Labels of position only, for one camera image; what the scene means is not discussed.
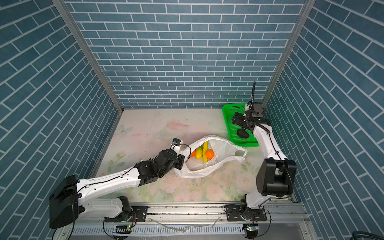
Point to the yellow lemon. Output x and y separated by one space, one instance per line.
199 152

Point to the white slotted cable duct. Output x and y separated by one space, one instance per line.
158 230

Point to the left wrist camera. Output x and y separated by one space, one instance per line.
176 143

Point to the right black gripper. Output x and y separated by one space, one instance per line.
237 119

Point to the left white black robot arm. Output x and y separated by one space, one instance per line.
68 200

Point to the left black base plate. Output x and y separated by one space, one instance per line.
137 215

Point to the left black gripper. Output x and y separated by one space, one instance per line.
181 159

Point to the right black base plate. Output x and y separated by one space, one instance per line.
237 213

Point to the aluminium front rail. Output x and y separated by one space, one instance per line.
285 221

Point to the white plastic bag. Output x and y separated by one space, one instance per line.
224 151

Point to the dark avocado fruit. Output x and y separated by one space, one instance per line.
242 133

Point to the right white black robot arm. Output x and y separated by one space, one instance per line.
275 179

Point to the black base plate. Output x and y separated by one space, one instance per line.
137 215
237 213

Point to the yellow banana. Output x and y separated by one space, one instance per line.
205 149

